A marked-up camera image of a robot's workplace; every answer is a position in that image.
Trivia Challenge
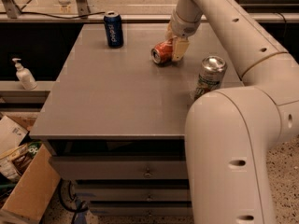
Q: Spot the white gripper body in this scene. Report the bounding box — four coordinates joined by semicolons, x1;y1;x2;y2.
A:
169;10;202;38

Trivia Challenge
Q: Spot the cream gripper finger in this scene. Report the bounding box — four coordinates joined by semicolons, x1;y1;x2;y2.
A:
165;23;173;43
172;37;190;62

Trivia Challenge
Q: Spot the orange coke can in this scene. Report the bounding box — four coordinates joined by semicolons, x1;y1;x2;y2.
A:
151;40;173;64

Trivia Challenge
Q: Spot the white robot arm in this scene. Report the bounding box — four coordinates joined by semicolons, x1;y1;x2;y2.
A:
167;0;299;224

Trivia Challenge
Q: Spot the silver green soda can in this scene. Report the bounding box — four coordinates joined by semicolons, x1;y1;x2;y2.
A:
194;56;227;100

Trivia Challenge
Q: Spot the blue pepsi can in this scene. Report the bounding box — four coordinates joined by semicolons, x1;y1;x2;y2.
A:
104;11;123;49

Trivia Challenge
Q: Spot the grey drawer cabinet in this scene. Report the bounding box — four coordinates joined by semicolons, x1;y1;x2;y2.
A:
29;22;244;217

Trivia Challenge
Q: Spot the top grey drawer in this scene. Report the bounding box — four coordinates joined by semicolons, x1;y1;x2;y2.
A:
50;156;188;180

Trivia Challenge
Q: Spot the grey drawer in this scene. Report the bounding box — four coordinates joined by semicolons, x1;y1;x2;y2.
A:
50;156;188;180
75;185;191;202
89;202;192;217

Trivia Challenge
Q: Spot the white pump dispenser bottle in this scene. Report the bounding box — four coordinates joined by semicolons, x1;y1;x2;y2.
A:
12;58;37;90

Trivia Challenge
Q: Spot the middle grey drawer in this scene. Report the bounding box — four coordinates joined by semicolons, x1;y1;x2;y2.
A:
75;185;191;202

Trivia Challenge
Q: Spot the bottom grey drawer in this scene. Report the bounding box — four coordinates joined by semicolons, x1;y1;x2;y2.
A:
89;202;192;217

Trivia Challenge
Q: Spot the white paper sheet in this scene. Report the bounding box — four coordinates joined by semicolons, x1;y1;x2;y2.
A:
0;116;28;154

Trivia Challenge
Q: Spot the snack bag in box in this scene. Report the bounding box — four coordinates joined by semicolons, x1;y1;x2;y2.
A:
0;141;42;183

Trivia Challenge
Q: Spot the brown cardboard box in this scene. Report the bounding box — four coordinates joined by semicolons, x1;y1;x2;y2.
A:
0;115;62;224

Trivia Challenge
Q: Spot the black cable on ledge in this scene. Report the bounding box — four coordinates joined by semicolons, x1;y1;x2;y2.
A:
0;10;107;20

